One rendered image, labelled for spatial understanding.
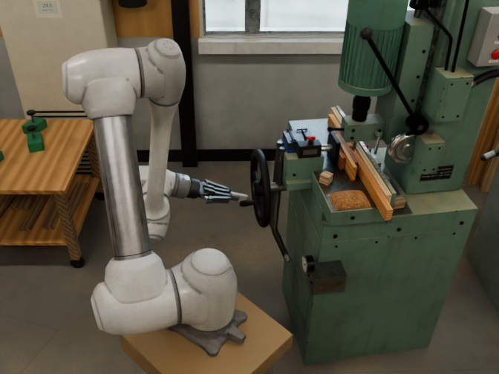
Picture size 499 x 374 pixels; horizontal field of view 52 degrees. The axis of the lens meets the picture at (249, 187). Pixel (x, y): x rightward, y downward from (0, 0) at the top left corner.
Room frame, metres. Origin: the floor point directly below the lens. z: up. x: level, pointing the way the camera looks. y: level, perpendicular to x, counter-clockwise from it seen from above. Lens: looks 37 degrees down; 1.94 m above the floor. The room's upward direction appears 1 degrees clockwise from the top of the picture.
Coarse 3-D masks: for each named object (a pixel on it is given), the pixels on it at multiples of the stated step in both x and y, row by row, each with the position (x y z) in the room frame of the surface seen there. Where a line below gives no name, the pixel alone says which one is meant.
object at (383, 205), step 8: (328, 120) 1.84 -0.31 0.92; (336, 120) 1.80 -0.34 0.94; (360, 160) 1.52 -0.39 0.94; (360, 168) 1.47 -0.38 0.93; (360, 176) 1.46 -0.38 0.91; (368, 176) 1.42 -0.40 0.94; (368, 184) 1.39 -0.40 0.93; (376, 184) 1.38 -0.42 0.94; (368, 192) 1.38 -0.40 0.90; (376, 192) 1.33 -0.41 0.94; (376, 200) 1.32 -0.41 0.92; (384, 200) 1.29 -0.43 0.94; (384, 208) 1.26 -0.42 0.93; (384, 216) 1.25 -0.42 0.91
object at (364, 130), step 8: (344, 120) 1.58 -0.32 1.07; (352, 120) 1.57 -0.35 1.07; (368, 120) 1.57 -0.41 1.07; (376, 120) 1.57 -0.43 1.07; (352, 128) 1.54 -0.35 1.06; (360, 128) 1.54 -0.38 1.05; (368, 128) 1.55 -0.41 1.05; (376, 128) 1.55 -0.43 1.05; (384, 128) 1.56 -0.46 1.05; (344, 136) 1.56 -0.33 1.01; (352, 136) 1.54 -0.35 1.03; (360, 136) 1.54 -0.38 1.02; (368, 136) 1.55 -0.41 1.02
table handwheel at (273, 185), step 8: (256, 152) 1.55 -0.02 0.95; (256, 160) 1.62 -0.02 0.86; (264, 160) 1.49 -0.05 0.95; (256, 168) 1.64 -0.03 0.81; (264, 168) 1.45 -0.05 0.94; (256, 176) 1.59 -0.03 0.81; (264, 176) 1.43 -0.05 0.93; (256, 184) 1.50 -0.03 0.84; (264, 184) 1.41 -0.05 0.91; (272, 184) 1.52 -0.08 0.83; (256, 192) 1.48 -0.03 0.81; (264, 192) 1.39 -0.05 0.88; (256, 200) 1.57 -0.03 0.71; (264, 200) 1.38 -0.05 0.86; (256, 208) 1.54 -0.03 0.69; (264, 208) 1.38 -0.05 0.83; (256, 216) 1.50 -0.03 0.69; (264, 216) 1.38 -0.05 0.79; (264, 224) 1.39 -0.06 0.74
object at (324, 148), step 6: (330, 132) 1.61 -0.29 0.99; (330, 138) 1.60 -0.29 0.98; (336, 138) 1.57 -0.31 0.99; (330, 144) 1.59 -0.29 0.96; (336, 144) 1.54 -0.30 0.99; (324, 150) 1.57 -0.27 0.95; (330, 150) 1.57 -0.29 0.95; (336, 150) 1.54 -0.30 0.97; (330, 156) 1.58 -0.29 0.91; (336, 156) 1.54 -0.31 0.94; (336, 162) 1.54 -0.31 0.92
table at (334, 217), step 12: (300, 120) 1.87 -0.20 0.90; (312, 120) 1.87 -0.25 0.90; (324, 120) 1.87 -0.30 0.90; (312, 132) 1.77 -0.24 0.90; (324, 132) 1.77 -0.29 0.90; (324, 144) 1.68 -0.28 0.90; (324, 156) 1.60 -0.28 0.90; (324, 168) 1.52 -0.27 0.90; (336, 168) 1.52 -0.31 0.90; (288, 180) 1.48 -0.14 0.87; (300, 180) 1.49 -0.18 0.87; (312, 180) 1.49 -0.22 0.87; (336, 180) 1.45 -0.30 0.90; (348, 180) 1.45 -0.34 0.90; (360, 180) 1.45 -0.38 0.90; (324, 192) 1.38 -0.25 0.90; (324, 204) 1.34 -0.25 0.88; (372, 204) 1.32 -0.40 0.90; (336, 216) 1.28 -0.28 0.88; (348, 216) 1.28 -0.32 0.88; (360, 216) 1.29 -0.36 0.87; (372, 216) 1.30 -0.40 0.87
